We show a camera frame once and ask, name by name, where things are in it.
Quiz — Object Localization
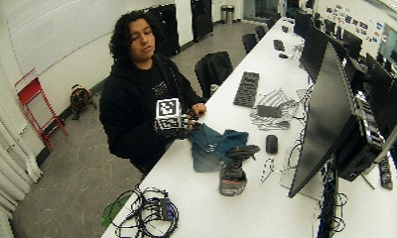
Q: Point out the blue cloth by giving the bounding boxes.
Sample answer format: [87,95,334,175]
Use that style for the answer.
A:
[188,122,250,174]

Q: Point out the white marker cube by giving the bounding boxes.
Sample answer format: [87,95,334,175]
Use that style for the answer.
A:
[153,97,185,131]

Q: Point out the black office chair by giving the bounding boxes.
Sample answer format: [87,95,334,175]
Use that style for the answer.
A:
[193,51,234,100]

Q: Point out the black keyboard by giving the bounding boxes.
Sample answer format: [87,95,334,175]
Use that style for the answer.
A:
[232,70,261,108]

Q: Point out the the person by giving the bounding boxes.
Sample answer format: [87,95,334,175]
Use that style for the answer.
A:
[99,9,208,176]

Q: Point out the small black box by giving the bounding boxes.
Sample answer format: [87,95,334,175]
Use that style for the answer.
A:
[256,104,284,119]

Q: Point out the black spray bottle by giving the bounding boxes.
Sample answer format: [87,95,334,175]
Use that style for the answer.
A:
[218,144,262,197]

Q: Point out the striped grey cloth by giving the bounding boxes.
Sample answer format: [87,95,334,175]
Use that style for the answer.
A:
[249,88,300,131]

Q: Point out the black computer mouse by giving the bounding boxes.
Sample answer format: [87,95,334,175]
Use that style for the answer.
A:
[265,134,280,155]

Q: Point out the black cabinet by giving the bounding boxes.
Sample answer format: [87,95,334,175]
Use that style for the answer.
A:
[143,3,181,58]

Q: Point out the brown backpack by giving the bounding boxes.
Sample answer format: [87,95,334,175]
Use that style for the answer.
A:
[70,83,97,121]

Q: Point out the large black monitor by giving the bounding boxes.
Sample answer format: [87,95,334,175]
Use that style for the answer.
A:
[288,43,362,199]

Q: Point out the silver trash bin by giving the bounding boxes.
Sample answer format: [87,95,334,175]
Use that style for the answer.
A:
[220,4,236,25]

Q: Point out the green object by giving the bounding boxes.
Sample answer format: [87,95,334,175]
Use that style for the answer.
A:
[100,194,131,228]

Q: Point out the red step ladder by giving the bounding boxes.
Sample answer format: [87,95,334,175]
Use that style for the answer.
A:
[14,68,70,152]

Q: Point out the black mini computer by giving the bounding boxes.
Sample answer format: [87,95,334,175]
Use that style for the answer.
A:
[334,95,387,182]

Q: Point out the row of black monitors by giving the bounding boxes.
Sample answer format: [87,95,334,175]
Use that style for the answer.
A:
[293,9,397,199]

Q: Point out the white cable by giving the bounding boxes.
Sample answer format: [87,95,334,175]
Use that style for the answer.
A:
[260,157,277,183]

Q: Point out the bundle of black cables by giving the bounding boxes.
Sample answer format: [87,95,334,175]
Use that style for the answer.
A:
[109,185,180,238]

